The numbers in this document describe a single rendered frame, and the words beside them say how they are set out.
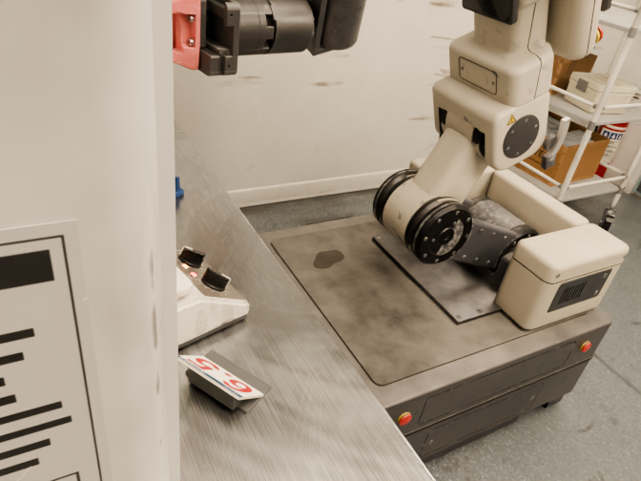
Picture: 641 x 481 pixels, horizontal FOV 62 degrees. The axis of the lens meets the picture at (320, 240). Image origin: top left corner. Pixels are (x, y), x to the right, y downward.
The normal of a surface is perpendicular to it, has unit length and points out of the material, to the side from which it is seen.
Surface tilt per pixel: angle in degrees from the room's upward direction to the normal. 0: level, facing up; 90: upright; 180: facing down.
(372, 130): 90
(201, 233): 0
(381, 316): 0
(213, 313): 90
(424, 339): 0
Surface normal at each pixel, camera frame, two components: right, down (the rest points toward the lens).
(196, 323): 0.66, 0.49
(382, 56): 0.47, 0.55
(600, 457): 0.14, -0.82
